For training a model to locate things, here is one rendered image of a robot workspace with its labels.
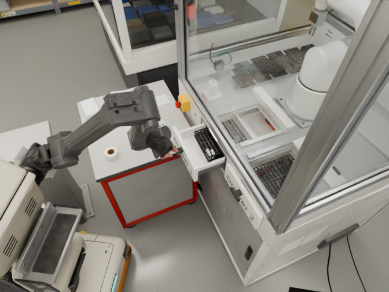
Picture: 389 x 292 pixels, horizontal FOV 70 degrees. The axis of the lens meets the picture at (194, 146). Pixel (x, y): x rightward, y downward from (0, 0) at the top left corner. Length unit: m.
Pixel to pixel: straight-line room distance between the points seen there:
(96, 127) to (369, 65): 0.60
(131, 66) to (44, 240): 1.23
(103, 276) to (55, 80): 2.35
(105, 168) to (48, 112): 1.73
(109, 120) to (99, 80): 2.66
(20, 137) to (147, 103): 1.25
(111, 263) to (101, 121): 1.21
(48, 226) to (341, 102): 0.96
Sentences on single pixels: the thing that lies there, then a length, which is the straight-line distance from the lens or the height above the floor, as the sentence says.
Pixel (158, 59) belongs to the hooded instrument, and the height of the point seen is 0.86.
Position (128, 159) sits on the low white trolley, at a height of 0.76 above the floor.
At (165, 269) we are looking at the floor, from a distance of 2.04.
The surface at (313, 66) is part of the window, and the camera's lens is 0.70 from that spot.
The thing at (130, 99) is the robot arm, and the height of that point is 1.51.
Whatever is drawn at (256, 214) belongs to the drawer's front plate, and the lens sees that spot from 1.18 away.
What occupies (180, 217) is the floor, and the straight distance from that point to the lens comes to 2.15.
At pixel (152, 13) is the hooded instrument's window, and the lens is 1.83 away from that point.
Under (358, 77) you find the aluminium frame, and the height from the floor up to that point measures 1.65.
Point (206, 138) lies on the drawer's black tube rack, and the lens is 1.39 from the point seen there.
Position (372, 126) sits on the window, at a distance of 0.79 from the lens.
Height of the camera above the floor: 1.96
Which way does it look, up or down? 51 degrees down
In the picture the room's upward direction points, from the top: straight up
